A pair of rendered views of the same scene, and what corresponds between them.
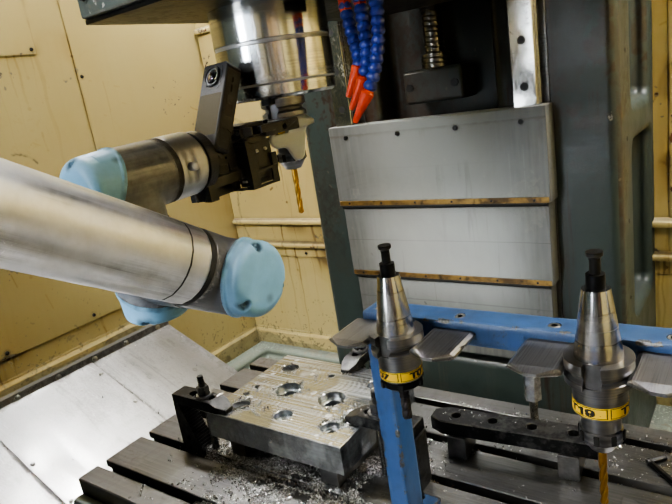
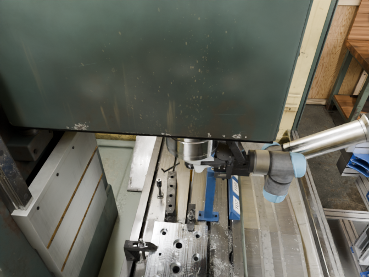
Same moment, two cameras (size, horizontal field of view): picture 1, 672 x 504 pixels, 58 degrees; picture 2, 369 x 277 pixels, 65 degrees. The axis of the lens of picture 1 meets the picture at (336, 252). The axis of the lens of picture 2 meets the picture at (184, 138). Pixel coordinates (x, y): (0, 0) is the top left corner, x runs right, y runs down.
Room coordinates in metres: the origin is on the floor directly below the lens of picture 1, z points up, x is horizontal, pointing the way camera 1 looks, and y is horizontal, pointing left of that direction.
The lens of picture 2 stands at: (1.24, 0.58, 2.07)
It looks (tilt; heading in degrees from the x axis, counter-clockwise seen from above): 40 degrees down; 238
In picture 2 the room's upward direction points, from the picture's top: straight up
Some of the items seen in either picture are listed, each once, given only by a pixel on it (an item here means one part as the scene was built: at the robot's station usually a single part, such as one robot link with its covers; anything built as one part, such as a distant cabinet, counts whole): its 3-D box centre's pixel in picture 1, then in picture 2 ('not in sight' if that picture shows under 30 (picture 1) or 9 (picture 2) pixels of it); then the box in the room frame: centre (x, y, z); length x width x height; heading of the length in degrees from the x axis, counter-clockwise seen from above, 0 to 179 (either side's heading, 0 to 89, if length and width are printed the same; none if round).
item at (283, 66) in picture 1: (273, 52); (192, 127); (0.88, 0.04, 1.56); 0.16 x 0.16 x 0.12
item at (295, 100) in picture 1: (283, 107); not in sight; (0.88, 0.04, 1.49); 0.06 x 0.06 x 0.03
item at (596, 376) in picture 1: (598, 366); not in sight; (0.51, -0.23, 1.21); 0.06 x 0.06 x 0.03
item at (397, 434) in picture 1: (396, 428); (209, 197); (0.72, -0.04, 1.05); 0.10 x 0.05 x 0.30; 143
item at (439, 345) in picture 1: (440, 345); not in sight; (0.61, -0.10, 1.21); 0.07 x 0.05 x 0.01; 143
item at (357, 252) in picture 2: not in sight; (362, 253); (-0.19, 0.40, 0.35); 0.14 x 0.09 x 0.03; 53
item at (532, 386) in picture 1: (533, 405); (159, 187); (0.86, -0.27, 0.96); 0.03 x 0.03 x 0.13
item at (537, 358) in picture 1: (540, 359); not in sight; (0.55, -0.19, 1.21); 0.07 x 0.05 x 0.01; 143
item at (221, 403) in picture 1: (205, 412); not in sight; (0.99, 0.28, 0.97); 0.13 x 0.03 x 0.15; 53
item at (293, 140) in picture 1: (295, 138); not in sight; (0.84, 0.03, 1.44); 0.09 x 0.03 x 0.06; 129
